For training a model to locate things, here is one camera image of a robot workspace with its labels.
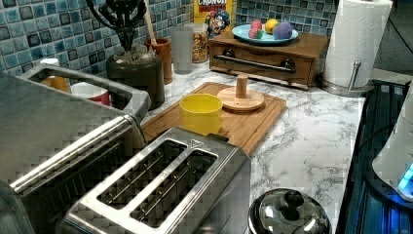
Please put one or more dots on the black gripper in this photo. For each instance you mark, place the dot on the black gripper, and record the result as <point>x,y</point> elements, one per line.
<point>119,15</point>

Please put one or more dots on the dark bowl of tea bags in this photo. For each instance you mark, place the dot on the dark bowl of tea bags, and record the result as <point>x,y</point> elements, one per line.
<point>140,68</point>

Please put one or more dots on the wooden spoon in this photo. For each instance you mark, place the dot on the wooden spoon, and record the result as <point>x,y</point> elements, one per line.
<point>149,23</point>

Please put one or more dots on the brown ceramic utensil crock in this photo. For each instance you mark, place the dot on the brown ceramic utensil crock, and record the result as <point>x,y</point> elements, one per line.
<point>163,50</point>

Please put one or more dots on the frosted grey plastic tumbler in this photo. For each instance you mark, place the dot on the frosted grey plastic tumbler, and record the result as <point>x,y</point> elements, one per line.
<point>181,38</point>

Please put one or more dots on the red cup with white lid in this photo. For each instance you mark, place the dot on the red cup with white lid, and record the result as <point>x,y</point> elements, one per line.
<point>91,92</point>

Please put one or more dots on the clear jar of cereal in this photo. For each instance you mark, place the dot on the clear jar of cereal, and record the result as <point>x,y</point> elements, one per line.
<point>199,41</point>

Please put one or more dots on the white-capped amber bottle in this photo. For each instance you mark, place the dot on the white-capped amber bottle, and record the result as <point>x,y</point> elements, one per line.
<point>59,83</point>

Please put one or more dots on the yellow cereal box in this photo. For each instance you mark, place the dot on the yellow cereal box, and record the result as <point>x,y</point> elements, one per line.
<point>216,14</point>

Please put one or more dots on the yellow plastic cup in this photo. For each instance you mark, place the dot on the yellow plastic cup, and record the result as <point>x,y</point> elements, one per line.
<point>201,113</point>

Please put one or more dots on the light blue plate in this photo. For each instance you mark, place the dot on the light blue plate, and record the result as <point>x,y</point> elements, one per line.
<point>241,32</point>

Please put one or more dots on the stainless steel toaster oven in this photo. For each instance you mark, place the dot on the stainless steel toaster oven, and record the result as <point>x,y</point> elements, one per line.
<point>55,147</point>

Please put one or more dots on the pink toy strawberry lower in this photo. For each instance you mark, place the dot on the pink toy strawberry lower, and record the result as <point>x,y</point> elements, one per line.
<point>255,33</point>

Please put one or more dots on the pink toy strawberry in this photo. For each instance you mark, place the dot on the pink toy strawberry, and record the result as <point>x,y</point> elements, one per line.
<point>256,24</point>
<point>255,33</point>

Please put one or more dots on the pink toy strawberry upper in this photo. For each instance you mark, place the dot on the pink toy strawberry upper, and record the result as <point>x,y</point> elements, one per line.
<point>256,24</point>

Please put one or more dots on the round wooden holder with peg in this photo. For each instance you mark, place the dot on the round wooden holder with peg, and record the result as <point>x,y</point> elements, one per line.
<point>240,97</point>

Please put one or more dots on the yellow toy lemon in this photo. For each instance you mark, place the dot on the yellow toy lemon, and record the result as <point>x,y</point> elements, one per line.
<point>270,25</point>

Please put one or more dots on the bamboo cutting board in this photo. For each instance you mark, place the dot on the bamboo cutting board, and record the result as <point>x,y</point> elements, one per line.
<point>244,129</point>

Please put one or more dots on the purple toy plum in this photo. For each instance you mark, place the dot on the purple toy plum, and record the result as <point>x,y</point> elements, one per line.
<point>282,30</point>

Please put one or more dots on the stainless steel two-slot toaster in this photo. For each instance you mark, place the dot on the stainless steel two-slot toaster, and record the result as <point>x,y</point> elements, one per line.
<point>181,183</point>

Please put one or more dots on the wooden drawer box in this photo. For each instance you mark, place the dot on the wooden drawer box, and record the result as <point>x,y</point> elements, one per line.
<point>306,51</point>

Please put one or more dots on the steel paper towel holder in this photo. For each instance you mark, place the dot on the steel paper towel holder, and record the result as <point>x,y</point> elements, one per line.
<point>351,91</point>

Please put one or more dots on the white paper towel roll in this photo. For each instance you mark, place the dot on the white paper towel roll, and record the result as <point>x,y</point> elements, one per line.
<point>357,33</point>

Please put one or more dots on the steel kettle with lid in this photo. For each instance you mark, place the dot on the steel kettle with lid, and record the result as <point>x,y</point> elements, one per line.
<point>287,211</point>

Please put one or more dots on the black drawer handle bar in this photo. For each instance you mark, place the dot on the black drawer handle bar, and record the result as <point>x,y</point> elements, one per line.
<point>287,65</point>

